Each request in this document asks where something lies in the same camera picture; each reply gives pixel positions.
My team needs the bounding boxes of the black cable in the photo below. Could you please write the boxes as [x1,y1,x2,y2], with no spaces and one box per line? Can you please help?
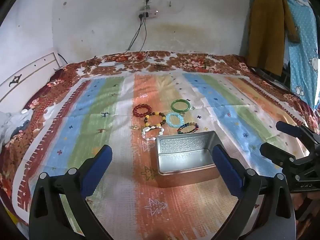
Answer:
[114,17,143,62]
[130,17,148,62]

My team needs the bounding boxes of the red bead bracelet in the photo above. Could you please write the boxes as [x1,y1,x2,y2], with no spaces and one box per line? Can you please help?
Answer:
[133,104,152,118]

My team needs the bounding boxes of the light blue bead bracelet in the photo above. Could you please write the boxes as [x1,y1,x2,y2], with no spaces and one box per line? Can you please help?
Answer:
[166,112,185,128]

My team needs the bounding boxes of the grey crumpled cloth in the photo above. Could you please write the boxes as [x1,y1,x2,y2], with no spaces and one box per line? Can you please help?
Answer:
[0,110,33,145]

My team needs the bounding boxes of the white shell bracelet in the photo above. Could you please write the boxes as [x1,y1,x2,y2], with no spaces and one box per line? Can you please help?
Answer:
[141,126,165,142]

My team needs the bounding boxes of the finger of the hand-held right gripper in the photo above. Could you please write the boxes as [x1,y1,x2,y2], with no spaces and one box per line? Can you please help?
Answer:
[276,121,320,144]
[259,142,300,167]

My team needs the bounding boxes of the striped colourful mat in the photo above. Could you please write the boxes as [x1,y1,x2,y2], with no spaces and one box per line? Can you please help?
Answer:
[15,74,313,240]

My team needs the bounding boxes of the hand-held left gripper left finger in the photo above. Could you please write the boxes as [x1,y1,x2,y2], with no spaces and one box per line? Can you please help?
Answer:
[29,144,118,240]

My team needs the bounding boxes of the green jade bangle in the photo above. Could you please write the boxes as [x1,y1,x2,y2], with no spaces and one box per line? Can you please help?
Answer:
[171,99,191,113]

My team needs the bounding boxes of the yellow and black bead bracelet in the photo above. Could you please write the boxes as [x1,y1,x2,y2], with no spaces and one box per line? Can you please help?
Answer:
[144,112,167,128]

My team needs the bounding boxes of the brown hanging garment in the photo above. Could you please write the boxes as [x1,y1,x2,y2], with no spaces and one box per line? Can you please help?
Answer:
[247,0,300,75]

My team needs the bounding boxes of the multicolour bead bracelet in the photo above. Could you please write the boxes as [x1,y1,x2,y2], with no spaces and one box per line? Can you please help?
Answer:
[177,122,200,135]

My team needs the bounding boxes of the brown floral bed sheet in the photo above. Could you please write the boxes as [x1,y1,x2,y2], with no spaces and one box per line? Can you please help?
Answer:
[0,51,320,230]

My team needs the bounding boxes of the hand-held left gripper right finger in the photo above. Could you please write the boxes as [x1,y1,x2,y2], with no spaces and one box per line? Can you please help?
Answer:
[212,144,298,240]

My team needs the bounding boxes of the white power strip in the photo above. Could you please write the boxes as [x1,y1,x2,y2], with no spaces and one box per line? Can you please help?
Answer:
[138,9,159,19]

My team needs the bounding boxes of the blue dotted hanging cloth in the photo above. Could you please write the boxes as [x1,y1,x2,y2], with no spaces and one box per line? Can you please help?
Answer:
[270,0,320,110]

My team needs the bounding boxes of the white headboard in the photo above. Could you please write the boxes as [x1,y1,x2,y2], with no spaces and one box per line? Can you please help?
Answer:
[0,52,62,105]

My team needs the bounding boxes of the metal clothes rack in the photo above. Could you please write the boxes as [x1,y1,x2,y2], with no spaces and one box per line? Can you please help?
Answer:
[250,66,292,90]

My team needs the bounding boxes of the silver metal tin box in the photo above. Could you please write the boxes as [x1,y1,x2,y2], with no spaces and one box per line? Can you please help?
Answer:
[155,130,220,188]

